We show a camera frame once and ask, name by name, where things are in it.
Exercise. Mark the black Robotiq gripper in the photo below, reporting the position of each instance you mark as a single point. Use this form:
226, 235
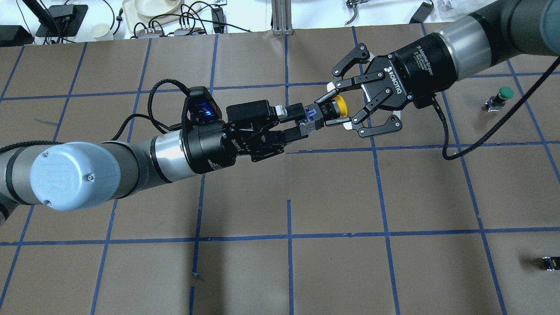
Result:
415, 70

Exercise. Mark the yellow push button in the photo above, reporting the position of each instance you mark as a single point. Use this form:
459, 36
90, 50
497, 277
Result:
317, 114

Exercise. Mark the green push button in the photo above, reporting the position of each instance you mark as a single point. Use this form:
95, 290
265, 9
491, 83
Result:
497, 102

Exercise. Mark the black monitor stand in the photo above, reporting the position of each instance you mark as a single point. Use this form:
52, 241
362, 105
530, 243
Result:
57, 21

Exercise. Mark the black power adapter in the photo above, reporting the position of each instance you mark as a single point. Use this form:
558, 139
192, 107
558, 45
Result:
422, 12

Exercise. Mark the beige plate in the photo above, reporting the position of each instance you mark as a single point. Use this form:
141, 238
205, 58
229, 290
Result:
152, 8

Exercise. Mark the beige tray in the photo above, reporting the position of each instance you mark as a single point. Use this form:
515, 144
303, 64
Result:
131, 16

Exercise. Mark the white paper cup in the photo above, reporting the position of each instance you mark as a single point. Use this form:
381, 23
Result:
102, 32

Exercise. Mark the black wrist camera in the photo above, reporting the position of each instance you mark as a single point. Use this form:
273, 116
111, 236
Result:
199, 109

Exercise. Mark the aluminium frame post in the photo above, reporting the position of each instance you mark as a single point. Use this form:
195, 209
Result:
282, 17

